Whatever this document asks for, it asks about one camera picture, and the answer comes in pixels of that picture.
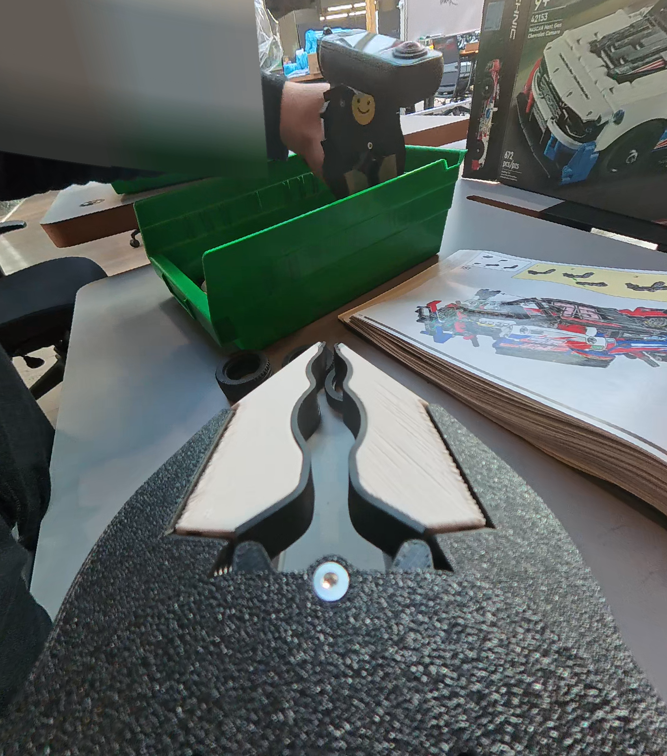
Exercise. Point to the thick instruction booklet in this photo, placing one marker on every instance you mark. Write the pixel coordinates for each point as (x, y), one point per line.
(546, 384)

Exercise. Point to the person's left forearm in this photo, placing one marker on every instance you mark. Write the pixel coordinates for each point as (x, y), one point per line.
(274, 118)

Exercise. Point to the black office chair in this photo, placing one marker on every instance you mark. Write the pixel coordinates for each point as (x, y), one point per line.
(44, 295)

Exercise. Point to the person's left hand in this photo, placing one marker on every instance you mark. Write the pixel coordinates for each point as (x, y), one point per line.
(304, 118)

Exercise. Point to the green plastic storage bin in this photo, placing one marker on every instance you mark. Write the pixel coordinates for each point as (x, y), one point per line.
(309, 254)
(156, 184)

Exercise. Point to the brown edged side table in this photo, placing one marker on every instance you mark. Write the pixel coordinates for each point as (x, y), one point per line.
(91, 230)

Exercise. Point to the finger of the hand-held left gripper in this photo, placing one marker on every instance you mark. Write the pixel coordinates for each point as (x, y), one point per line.
(391, 166)
(357, 182)

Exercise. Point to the dark toy car box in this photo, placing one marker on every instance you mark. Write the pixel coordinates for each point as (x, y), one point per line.
(605, 88)

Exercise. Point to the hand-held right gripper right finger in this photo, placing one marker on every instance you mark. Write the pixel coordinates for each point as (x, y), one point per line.
(410, 466)

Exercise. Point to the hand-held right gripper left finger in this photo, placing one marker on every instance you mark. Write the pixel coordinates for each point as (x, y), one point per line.
(244, 472)

